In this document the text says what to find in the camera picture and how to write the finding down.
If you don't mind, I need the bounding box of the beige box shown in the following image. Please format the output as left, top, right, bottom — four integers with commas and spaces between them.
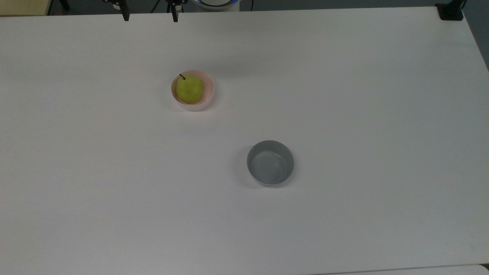
0, 0, 52, 16

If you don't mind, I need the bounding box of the green yellow pear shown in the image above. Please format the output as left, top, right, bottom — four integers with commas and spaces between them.
176, 73, 204, 104

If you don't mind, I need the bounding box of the black camera stand clamp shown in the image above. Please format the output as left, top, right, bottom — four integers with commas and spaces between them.
436, 0, 465, 21

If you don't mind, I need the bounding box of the pink bowl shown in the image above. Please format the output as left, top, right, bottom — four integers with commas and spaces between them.
171, 70, 215, 112

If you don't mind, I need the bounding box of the grey bowl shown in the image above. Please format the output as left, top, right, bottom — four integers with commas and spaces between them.
246, 140, 295, 187

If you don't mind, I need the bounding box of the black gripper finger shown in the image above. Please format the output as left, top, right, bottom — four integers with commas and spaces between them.
102, 0, 130, 22
166, 0, 188, 22

